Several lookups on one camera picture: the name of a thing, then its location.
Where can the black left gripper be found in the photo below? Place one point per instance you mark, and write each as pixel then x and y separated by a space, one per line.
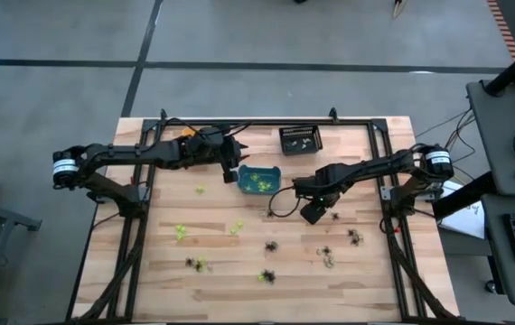
pixel 208 149

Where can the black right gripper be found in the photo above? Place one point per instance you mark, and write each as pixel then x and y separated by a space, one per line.
pixel 325 180

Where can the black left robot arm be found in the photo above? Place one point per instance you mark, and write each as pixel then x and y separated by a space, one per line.
pixel 126 153

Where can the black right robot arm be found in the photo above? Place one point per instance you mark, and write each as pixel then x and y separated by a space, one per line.
pixel 384 164

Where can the teal plastic bin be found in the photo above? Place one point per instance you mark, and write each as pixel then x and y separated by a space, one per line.
pixel 273 173

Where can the black mesh plastic basket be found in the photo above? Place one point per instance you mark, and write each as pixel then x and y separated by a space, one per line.
pixel 311 133

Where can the red connector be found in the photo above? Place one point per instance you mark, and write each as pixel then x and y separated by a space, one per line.
pixel 395 229

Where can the white printed sheet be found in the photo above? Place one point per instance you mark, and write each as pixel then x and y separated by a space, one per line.
pixel 465 221

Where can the grey desk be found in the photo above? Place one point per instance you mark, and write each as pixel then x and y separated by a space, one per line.
pixel 497 135
pixel 497 271

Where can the tan wooden stand leg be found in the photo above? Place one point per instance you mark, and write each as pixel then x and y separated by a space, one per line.
pixel 397 8

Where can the black caster wheel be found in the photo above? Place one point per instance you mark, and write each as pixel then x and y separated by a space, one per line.
pixel 491 286

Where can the black aluminium table frame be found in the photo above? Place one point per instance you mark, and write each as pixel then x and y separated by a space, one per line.
pixel 357 122

